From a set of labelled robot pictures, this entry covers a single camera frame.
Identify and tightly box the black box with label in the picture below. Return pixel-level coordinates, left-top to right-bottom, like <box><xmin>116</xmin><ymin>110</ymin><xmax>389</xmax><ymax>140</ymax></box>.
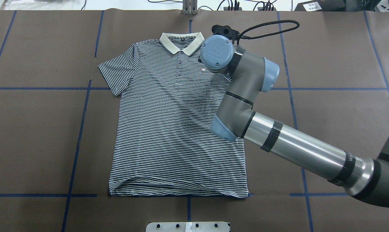
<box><xmin>293</xmin><ymin>0</ymin><xmax>346</xmax><ymax>12</ymax></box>

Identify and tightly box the blue white striped polo shirt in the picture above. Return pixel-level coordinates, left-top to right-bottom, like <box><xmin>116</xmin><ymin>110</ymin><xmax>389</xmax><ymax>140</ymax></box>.
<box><xmin>97</xmin><ymin>32</ymin><xmax>250</xmax><ymax>198</ymax></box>

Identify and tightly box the black power strip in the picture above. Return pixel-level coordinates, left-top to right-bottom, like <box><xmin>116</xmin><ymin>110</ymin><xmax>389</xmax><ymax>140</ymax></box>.
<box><xmin>232</xmin><ymin>4</ymin><xmax>277</xmax><ymax>12</ymax></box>

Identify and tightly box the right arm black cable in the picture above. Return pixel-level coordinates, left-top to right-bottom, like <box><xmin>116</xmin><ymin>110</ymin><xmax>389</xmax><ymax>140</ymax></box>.
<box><xmin>236</xmin><ymin>20</ymin><xmax>300</xmax><ymax>40</ymax></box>

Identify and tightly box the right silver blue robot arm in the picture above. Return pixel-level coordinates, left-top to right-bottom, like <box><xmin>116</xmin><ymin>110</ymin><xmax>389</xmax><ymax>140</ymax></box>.
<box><xmin>199</xmin><ymin>35</ymin><xmax>389</xmax><ymax>208</ymax></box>

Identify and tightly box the aluminium frame post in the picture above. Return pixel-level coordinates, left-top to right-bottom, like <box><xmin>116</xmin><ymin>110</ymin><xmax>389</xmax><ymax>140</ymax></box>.
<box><xmin>182</xmin><ymin>0</ymin><xmax>198</xmax><ymax>15</ymax></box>

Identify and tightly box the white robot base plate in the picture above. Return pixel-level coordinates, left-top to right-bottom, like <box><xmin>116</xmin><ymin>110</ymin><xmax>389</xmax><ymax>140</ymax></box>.
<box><xmin>145</xmin><ymin>221</ymin><xmax>231</xmax><ymax>232</ymax></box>

